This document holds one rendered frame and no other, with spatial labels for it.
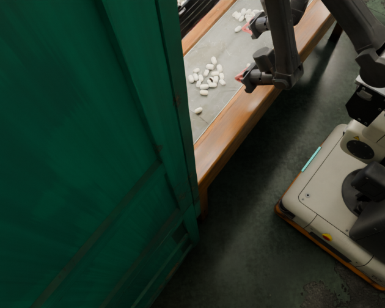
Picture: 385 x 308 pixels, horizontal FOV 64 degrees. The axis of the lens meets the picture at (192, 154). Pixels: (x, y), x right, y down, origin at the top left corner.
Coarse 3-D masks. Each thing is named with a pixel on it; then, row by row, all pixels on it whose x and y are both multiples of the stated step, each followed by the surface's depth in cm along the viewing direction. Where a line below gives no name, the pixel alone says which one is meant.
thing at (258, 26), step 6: (264, 12) 127; (258, 18) 124; (264, 18) 121; (252, 24) 124; (258, 24) 123; (264, 24) 121; (252, 30) 124; (258, 30) 125; (264, 30) 124; (252, 36) 126; (258, 36) 127
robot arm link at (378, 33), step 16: (336, 0) 68; (352, 0) 67; (336, 16) 71; (352, 16) 68; (368, 16) 68; (352, 32) 71; (368, 32) 68; (384, 32) 70; (368, 48) 70; (368, 64) 71; (384, 64) 68; (368, 80) 74; (384, 80) 71
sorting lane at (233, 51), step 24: (240, 0) 152; (312, 0) 149; (216, 24) 146; (240, 24) 146; (192, 48) 141; (216, 48) 141; (240, 48) 140; (192, 72) 136; (240, 72) 135; (192, 96) 131; (216, 96) 130; (192, 120) 126
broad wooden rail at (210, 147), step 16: (320, 0) 146; (304, 16) 142; (320, 16) 142; (304, 32) 139; (320, 32) 147; (304, 48) 136; (240, 96) 127; (256, 96) 126; (272, 96) 135; (224, 112) 125; (240, 112) 124; (256, 112) 126; (208, 128) 124; (224, 128) 121; (240, 128) 121; (208, 144) 119; (224, 144) 118; (240, 144) 137; (208, 160) 116; (224, 160) 127; (208, 176) 119
